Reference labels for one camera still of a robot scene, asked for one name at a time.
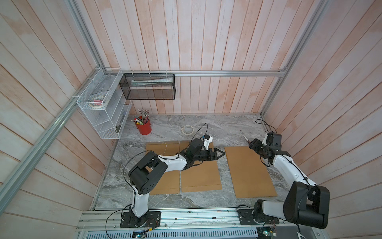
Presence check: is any bundle of coloured pencils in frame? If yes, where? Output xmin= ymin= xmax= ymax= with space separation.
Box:
xmin=139 ymin=109 xmax=150 ymax=125

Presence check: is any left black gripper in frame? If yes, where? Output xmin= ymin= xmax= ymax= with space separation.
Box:
xmin=193 ymin=147 xmax=225 ymax=161

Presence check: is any red metal pencil bucket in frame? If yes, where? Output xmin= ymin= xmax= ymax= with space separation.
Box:
xmin=134 ymin=117 xmax=152 ymax=135

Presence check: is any horizontal aluminium wall rail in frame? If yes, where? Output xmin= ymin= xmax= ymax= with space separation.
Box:
xmin=110 ymin=68 xmax=286 ymax=77

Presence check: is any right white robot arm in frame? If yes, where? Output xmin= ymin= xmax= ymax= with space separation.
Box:
xmin=225 ymin=131 xmax=330 ymax=229

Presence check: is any black mesh wall basket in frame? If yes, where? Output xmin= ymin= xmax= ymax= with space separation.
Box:
xmin=119 ymin=73 xmax=176 ymax=101

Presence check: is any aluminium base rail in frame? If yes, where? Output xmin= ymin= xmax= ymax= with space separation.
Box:
xmin=76 ymin=206 xmax=323 ymax=232

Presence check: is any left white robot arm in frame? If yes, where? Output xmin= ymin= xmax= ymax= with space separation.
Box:
xmin=122 ymin=135 xmax=225 ymax=227

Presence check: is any brown kraft file bag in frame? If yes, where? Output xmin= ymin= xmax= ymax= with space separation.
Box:
xmin=146 ymin=141 xmax=181 ymax=195

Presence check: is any tape roll on shelf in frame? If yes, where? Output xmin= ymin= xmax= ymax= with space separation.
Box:
xmin=89 ymin=95 xmax=108 ymax=109

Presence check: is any masking tape roll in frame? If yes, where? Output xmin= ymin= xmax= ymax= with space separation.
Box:
xmin=182 ymin=125 xmax=194 ymax=135

